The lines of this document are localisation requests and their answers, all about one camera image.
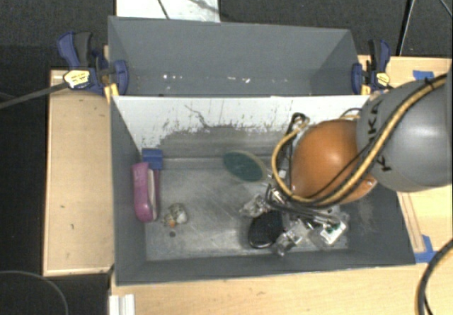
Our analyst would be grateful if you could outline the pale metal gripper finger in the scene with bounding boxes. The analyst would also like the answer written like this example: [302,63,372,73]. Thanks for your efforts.
[273,227,305,257]
[239,194,270,219]

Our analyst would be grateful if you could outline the black oval object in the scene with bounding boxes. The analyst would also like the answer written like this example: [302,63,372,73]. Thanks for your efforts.
[248,210,285,250]

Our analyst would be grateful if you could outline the dark green oval pad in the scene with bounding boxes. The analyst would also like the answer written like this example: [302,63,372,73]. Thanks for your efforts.
[222,150,265,183]

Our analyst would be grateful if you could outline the small grey toy animal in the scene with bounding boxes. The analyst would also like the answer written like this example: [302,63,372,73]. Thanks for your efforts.
[162,202,189,228]

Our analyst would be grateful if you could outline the blue rectangular block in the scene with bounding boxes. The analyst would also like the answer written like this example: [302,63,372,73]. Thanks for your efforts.
[141,147,164,171]

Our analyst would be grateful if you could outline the pink and white oblong object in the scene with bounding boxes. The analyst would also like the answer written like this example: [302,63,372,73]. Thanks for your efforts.
[131,161,161,223]

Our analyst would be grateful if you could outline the grey metal bin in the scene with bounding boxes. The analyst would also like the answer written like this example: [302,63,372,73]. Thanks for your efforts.
[105,15,417,286]

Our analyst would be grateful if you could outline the pale wood flat board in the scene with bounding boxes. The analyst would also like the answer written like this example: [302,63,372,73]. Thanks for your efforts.
[42,68,116,277]

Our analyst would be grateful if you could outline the black cylinder on white bracket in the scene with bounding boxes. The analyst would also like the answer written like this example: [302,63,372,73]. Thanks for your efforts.
[306,213,350,246]

